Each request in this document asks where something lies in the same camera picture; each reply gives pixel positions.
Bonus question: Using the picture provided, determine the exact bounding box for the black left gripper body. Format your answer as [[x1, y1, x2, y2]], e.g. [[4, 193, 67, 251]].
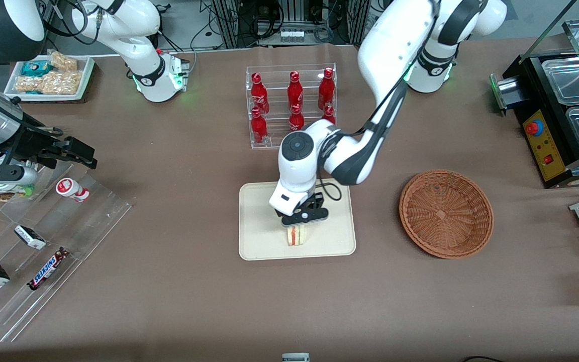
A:
[[280, 193, 330, 227]]

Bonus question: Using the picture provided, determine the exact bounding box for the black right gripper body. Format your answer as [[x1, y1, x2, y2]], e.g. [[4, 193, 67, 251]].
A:
[[18, 128, 89, 169]]

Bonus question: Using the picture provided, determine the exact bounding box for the triangle sandwich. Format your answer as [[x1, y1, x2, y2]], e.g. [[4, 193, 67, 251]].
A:
[[284, 224, 311, 247]]

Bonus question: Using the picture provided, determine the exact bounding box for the cream rectangular plastic tray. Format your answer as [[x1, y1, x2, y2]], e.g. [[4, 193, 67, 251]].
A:
[[239, 178, 357, 261]]

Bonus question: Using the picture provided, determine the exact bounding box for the white snack tray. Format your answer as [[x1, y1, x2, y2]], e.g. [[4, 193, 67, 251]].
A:
[[4, 54, 95, 103]]

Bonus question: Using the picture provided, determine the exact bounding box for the round brown wicker basket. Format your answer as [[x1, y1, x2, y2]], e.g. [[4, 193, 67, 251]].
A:
[[399, 169, 495, 259]]

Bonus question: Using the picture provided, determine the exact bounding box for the white red yogurt bottle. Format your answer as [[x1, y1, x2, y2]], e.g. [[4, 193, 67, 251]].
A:
[[56, 177, 90, 203]]

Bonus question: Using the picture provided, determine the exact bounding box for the green white small packet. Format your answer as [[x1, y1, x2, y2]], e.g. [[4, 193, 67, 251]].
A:
[[0, 184, 36, 198]]

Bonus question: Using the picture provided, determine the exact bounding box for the large peanut brittle bag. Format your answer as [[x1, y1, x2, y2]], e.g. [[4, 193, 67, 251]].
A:
[[16, 70, 83, 96]]

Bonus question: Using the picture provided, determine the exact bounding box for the clear acrylic stepped shelf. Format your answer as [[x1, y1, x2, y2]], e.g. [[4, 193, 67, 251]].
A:
[[0, 161, 134, 343]]

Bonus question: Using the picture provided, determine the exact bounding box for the clear acrylic bottle rack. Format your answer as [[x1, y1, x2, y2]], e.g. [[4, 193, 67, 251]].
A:
[[246, 63, 337, 149]]

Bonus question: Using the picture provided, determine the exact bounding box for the teal snack packet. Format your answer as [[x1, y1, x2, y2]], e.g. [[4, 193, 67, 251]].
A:
[[21, 60, 52, 77]]

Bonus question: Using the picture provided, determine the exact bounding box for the small peanut brittle bag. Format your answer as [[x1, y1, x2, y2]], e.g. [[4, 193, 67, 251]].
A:
[[48, 50, 78, 72]]

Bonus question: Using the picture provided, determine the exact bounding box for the brown Snickers bar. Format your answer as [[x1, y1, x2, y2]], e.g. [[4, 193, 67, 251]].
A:
[[27, 247, 70, 291]]

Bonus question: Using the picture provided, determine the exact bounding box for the yellow control panel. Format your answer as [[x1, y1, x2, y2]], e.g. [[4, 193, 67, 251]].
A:
[[522, 110, 569, 182]]

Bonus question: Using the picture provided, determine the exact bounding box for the black food warmer machine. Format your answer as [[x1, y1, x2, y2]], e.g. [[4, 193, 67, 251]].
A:
[[491, 18, 579, 190]]

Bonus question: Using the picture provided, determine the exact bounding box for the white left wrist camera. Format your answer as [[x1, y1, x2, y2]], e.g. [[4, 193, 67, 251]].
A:
[[269, 179, 302, 218]]

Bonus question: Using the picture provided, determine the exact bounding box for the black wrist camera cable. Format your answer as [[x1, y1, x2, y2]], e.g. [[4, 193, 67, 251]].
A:
[[316, 178, 343, 202]]

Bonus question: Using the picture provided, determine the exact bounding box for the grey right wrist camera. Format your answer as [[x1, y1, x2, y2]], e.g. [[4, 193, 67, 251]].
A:
[[0, 162, 39, 185]]

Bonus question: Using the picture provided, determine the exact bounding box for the aluminium frame rack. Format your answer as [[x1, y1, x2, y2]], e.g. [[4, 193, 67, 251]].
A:
[[212, 0, 370, 49]]

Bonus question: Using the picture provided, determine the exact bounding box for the silver machine handle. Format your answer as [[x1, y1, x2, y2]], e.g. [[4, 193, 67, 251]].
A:
[[490, 73, 522, 117]]

